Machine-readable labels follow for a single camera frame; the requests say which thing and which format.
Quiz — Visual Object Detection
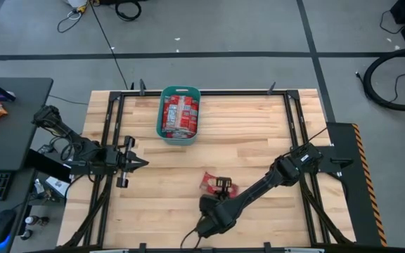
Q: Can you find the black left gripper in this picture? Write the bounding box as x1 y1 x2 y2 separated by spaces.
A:
103 135 150 189

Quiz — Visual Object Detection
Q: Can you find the red popcorn bag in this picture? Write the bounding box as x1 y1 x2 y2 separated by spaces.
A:
161 127 193 140
161 100 176 134
170 94 190 131
186 100 200 135
200 171 240 198

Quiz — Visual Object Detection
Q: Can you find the teal plastic basket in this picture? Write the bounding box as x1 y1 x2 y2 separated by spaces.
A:
155 85 202 146

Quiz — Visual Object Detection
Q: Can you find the white cardboard box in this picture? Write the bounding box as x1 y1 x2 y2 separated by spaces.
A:
45 175 71 198

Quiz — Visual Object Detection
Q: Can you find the silver aluminium bar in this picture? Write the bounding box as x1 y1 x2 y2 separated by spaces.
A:
283 247 326 253
89 248 131 253

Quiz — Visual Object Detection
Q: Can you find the black base block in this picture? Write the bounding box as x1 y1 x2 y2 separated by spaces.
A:
25 148 73 183

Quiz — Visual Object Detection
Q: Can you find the black desk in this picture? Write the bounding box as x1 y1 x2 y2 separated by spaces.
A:
0 167 38 253
0 77 54 171

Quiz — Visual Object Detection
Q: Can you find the black platform with hazard stripe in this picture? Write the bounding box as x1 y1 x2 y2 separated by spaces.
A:
325 121 388 247

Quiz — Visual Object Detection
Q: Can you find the black mouse with blue light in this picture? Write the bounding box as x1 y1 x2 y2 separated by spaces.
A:
0 209 18 246

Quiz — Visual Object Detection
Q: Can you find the white and yellow plug bundle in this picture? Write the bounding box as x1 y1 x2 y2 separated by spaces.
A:
63 0 88 13

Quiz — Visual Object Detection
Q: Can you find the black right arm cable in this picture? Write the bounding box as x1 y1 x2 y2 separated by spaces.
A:
179 216 205 251

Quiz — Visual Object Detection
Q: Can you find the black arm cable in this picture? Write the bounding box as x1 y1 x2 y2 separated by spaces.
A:
49 135 76 163
179 216 205 251

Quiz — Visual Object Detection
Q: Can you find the black metal cage frame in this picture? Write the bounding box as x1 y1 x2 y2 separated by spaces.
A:
56 89 356 253

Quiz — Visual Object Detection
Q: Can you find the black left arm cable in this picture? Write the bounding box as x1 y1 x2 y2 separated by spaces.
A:
49 135 76 163

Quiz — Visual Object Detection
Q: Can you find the thin desk cable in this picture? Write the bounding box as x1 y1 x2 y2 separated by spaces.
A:
47 93 90 107

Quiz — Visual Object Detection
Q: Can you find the long black floor cable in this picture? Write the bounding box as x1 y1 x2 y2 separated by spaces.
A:
88 0 130 91

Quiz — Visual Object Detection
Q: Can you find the coiled black cable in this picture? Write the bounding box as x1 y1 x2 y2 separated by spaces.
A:
114 0 143 22

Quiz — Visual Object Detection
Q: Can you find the looped thin floor cable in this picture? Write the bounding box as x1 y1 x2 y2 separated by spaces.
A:
57 8 84 34

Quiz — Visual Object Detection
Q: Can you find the large black hose ring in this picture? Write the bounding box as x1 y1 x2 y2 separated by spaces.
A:
362 46 405 112

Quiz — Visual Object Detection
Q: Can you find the thin black floor cable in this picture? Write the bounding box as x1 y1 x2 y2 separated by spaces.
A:
354 65 405 105
379 9 405 35

